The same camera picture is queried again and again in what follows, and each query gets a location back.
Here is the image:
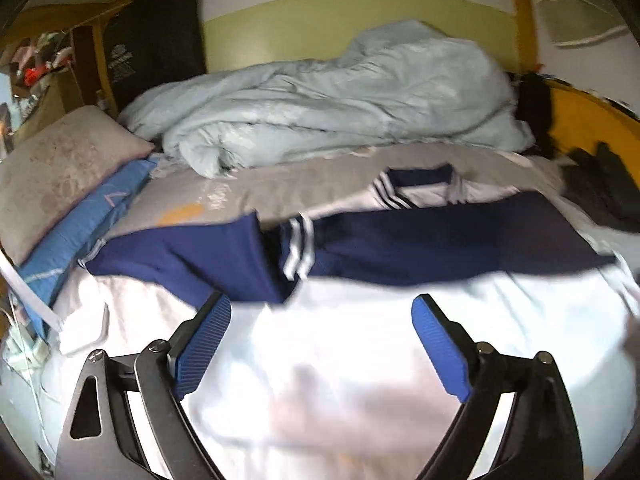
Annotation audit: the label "pale hanging net cloth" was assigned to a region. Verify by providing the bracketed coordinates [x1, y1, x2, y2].
[530, 0, 636, 48]

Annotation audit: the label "beige pillow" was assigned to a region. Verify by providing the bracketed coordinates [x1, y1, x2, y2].
[0, 105, 156, 266]

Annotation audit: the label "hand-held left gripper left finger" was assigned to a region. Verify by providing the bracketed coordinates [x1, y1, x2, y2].
[54, 290, 233, 480]

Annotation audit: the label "light grey duvet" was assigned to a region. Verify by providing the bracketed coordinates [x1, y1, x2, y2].
[120, 20, 536, 178]

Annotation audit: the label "grey bed sheet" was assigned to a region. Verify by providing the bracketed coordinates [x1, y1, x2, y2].
[102, 141, 568, 241]

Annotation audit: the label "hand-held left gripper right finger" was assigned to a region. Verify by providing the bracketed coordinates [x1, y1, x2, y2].
[411, 294, 586, 480]

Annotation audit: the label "blue pillow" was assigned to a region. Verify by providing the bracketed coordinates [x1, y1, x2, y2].
[17, 157, 161, 331]

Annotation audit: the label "white and navy varsity jacket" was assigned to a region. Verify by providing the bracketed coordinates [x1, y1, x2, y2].
[40, 164, 640, 480]

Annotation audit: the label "black hanging bag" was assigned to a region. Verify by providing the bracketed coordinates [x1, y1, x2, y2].
[102, 0, 208, 116]

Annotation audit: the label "white charger cables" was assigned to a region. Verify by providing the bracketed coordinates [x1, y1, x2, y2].
[0, 305, 56, 411]

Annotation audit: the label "cluttered wooden shelf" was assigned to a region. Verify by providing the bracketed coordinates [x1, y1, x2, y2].
[0, 30, 81, 126]

